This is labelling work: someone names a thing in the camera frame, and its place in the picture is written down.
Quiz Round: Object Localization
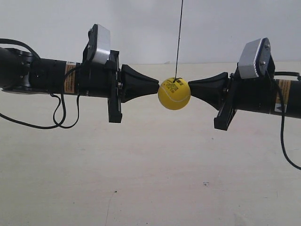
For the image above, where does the black cable image-left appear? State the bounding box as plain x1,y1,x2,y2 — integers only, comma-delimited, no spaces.
0,38,78,132

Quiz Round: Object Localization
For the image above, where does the silver wrist camera image-right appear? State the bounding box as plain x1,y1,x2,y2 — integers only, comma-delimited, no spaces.
238,38,271,80

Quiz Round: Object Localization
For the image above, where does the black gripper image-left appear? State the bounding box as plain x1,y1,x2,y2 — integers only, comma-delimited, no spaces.
79,50,159,123

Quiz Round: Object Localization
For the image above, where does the yellow tennis ball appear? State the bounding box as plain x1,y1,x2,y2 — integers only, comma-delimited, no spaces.
158,77,191,110

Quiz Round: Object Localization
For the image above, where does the black cable image-right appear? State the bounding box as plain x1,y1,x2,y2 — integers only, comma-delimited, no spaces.
265,70,301,170

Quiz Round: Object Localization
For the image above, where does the thin black hanging string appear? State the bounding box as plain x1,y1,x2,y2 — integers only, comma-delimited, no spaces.
174,0,183,82

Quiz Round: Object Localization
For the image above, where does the silver wrist camera image-left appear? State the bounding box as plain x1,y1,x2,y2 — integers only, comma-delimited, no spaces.
82,24,111,65

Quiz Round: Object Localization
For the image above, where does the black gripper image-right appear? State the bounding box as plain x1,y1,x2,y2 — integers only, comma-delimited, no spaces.
188,57,276,131

